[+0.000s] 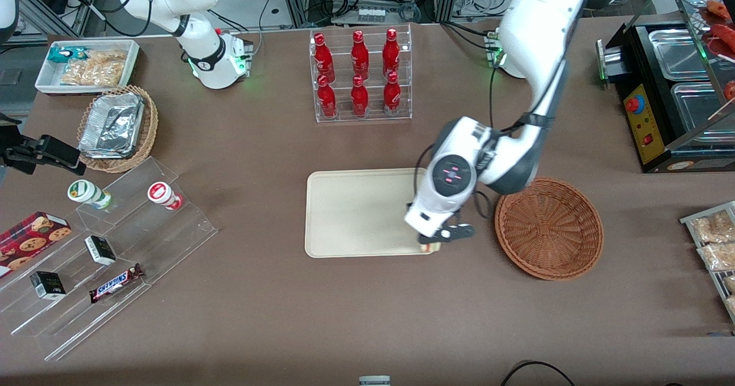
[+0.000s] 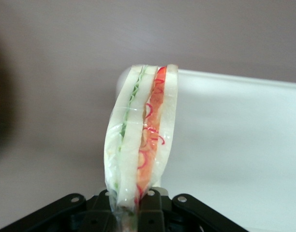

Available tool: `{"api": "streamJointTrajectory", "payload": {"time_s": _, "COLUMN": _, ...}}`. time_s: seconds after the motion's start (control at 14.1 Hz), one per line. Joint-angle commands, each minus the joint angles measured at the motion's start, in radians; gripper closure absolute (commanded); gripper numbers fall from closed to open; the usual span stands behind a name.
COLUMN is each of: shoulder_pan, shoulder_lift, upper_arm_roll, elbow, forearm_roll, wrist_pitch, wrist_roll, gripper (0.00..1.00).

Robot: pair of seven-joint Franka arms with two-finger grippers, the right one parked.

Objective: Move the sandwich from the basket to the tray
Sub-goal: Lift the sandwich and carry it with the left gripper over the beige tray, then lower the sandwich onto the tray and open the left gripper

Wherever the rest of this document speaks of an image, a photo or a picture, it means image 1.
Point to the black food warmer yellow panel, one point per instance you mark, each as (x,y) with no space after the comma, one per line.
(646,122)

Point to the red cookie box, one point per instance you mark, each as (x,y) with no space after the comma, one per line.
(28,239)

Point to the small black box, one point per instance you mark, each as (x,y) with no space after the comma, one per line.
(100,250)
(49,285)

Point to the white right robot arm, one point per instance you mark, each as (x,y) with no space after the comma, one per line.
(201,47)

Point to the red cola bottle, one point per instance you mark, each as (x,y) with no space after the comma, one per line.
(391,50)
(324,56)
(360,53)
(392,96)
(326,99)
(359,97)

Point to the clear acrylic bottle rack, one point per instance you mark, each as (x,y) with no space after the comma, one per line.
(362,73)

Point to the clear bag of chips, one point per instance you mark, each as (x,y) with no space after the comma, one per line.
(95,69)

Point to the grey snack rack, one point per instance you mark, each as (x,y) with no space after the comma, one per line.
(689,220)

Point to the white power strip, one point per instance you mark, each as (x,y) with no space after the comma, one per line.
(371,14)

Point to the stack of foil containers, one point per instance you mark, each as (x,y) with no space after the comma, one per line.
(112,124)

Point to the round brown wicker basket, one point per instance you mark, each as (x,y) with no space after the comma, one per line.
(551,231)

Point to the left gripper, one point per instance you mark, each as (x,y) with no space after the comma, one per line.
(424,239)

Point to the green snack packet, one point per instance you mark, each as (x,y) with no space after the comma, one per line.
(66,54)

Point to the red sausage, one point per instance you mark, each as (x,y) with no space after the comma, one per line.
(723,38)
(720,10)

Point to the cream plastic tray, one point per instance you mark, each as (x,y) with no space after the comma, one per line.
(356,213)

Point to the steel warmer pan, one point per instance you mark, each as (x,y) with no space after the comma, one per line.
(703,113)
(677,53)

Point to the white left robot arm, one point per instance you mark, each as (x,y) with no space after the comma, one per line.
(534,35)

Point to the triangular sandwich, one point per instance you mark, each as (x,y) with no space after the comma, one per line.
(430,248)

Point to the white rectangular snack bin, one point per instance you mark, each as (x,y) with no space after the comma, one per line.
(49,81)

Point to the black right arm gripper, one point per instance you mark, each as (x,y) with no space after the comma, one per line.
(22,155)

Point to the clear acrylic stepped stand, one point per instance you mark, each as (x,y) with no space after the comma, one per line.
(172,236)

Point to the glass warmer cover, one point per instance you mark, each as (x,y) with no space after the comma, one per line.
(697,30)

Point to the red lid yogurt cup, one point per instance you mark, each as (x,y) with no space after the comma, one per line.
(163,195)

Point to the clear bag of snacks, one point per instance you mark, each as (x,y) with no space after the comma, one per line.
(730,284)
(712,226)
(731,304)
(718,257)

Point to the snickers chocolate bar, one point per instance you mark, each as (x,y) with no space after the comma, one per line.
(115,283)

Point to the green lid yogurt cup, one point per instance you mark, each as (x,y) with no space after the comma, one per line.
(86,192)

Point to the small light wicker basket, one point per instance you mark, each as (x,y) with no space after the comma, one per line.
(150,122)

